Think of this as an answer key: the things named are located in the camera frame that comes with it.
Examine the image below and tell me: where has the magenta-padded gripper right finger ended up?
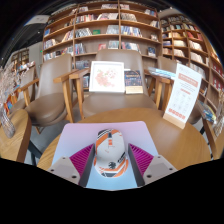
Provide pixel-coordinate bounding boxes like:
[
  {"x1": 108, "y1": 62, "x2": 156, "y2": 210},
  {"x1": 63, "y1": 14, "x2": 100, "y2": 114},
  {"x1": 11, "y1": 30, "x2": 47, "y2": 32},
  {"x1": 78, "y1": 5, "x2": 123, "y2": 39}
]
[{"x1": 127, "y1": 143, "x2": 179, "y2": 188}]

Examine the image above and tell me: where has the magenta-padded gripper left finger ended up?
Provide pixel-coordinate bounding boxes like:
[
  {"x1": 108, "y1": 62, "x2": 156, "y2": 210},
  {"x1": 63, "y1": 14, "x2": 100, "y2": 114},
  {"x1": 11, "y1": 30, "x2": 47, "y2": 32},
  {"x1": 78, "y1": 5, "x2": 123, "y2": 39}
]
[{"x1": 47, "y1": 143, "x2": 96, "y2": 188}]

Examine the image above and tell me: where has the white and orange computer mouse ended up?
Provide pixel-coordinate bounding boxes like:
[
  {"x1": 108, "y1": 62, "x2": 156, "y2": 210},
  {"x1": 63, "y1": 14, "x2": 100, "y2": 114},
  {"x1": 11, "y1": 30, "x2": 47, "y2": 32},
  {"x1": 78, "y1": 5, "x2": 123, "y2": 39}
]
[{"x1": 93, "y1": 128, "x2": 130, "y2": 179}]

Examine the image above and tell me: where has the pink and blue mouse pad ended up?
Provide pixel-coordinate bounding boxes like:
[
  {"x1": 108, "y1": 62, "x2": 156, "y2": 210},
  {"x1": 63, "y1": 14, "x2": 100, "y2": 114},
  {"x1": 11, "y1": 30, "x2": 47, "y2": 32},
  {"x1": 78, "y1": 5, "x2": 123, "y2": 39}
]
[{"x1": 51, "y1": 120, "x2": 159, "y2": 191}]

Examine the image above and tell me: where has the round wooden side table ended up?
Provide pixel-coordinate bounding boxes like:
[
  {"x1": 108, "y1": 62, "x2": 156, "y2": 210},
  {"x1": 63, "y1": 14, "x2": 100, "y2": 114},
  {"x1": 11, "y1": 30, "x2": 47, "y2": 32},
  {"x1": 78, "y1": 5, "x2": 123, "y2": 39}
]
[
  {"x1": 0, "y1": 109, "x2": 33, "y2": 164},
  {"x1": 203, "y1": 119, "x2": 224, "y2": 160}
]

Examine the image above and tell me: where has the stack of blue magazines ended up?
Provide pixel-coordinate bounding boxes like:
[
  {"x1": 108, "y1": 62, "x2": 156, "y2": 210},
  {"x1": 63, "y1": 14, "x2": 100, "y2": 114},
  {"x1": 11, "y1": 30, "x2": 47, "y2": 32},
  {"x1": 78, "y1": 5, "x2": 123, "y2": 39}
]
[{"x1": 196, "y1": 99, "x2": 218, "y2": 124}]

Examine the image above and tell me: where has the white red sign, wooden base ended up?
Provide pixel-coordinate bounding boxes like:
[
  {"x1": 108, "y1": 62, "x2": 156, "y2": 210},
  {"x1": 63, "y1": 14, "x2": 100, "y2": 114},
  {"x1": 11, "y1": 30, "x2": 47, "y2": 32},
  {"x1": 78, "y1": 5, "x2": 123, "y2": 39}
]
[{"x1": 162, "y1": 63, "x2": 203, "y2": 130}]

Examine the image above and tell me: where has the dark blue book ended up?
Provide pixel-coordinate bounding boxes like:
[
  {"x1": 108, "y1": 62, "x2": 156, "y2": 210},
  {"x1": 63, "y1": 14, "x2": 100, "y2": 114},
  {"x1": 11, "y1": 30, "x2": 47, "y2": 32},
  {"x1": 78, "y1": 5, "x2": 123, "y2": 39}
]
[{"x1": 124, "y1": 69, "x2": 144, "y2": 95}]

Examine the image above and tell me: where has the white framed floral picture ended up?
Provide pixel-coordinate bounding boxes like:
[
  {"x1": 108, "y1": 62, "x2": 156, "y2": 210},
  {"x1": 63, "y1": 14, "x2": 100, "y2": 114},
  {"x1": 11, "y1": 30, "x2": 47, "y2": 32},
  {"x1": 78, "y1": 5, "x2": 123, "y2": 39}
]
[{"x1": 88, "y1": 60, "x2": 126, "y2": 94}]

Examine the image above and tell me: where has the distant wooden bookshelf unit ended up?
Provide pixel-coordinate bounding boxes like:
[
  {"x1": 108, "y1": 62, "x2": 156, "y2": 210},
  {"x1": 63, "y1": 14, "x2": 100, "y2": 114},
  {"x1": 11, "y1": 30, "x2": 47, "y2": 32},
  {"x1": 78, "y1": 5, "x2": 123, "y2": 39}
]
[{"x1": 9, "y1": 48, "x2": 36, "y2": 73}]

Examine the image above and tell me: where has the curved wooden bookshelf unit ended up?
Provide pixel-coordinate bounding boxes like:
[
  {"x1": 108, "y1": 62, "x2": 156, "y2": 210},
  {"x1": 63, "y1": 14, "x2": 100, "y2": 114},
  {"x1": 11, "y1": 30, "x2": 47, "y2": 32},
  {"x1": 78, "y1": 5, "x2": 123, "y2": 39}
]
[{"x1": 159, "y1": 13, "x2": 224, "y2": 111}]

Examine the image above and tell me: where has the tall wooden bookshelf unit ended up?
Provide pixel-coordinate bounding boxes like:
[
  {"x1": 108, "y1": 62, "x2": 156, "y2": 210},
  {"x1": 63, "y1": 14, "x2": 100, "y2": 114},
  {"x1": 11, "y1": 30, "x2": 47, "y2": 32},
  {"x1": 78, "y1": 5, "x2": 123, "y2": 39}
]
[{"x1": 41, "y1": 2, "x2": 162, "y2": 63}]

